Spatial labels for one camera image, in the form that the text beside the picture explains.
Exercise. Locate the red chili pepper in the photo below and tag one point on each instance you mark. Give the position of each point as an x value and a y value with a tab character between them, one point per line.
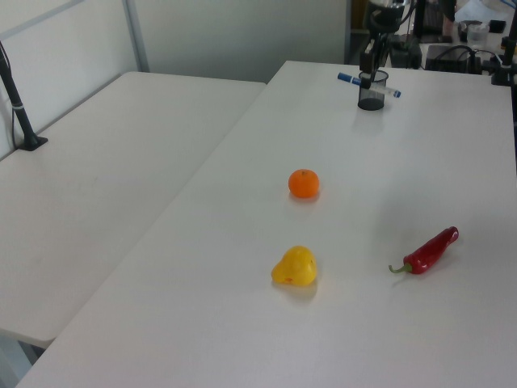
432	250

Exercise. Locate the blue and white marker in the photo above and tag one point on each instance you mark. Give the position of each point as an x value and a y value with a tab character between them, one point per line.
387	89

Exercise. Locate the black camera stand pole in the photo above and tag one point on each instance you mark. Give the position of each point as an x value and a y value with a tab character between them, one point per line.
16	101

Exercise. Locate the Franka Panda robot arm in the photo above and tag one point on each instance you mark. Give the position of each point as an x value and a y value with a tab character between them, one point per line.
387	16

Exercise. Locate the brown wooden cabinet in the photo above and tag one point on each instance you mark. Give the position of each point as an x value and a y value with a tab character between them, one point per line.
359	14

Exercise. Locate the black electronics box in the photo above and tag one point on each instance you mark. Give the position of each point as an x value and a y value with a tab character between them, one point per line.
448	58

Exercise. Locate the clear plastic container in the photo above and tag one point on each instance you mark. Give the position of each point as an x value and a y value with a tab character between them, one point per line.
477	34

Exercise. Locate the orange mandarin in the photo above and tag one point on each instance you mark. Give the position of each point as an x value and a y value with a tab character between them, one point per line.
303	183

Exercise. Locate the black mesh pen cup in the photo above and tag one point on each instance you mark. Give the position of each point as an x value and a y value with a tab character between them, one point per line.
371	99

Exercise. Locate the black Franka gripper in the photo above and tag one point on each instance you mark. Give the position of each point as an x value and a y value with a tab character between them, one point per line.
369	56

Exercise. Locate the black camera clamp stand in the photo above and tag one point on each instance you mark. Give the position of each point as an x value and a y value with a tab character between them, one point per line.
505	60

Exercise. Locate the small black box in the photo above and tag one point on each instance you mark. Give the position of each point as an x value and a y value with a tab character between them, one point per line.
497	26

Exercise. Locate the grey partition frame post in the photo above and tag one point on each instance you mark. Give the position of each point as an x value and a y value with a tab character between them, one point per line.
135	36

